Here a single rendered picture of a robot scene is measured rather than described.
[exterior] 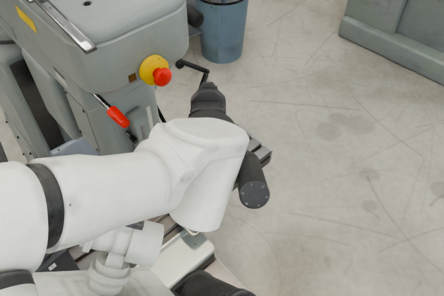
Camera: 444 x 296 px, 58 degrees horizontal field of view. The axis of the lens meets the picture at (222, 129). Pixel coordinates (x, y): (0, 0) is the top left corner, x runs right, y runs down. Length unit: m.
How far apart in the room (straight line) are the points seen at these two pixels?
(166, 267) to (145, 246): 0.97
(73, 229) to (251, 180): 0.21
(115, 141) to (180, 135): 0.71
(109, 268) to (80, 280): 0.06
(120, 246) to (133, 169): 0.28
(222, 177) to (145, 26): 0.41
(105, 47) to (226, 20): 2.68
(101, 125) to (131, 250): 0.50
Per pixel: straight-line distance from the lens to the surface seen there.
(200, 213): 0.46
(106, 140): 1.09
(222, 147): 0.41
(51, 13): 0.77
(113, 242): 0.62
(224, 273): 1.66
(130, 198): 0.35
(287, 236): 2.59
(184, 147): 0.38
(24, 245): 0.30
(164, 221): 1.55
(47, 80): 1.15
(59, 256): 1.35
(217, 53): 3.60
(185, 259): 1.59
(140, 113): 1.03
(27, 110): 1.51
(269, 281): 2.46
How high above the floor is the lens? 2.27
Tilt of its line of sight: 47 degrees down
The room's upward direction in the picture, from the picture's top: straight up
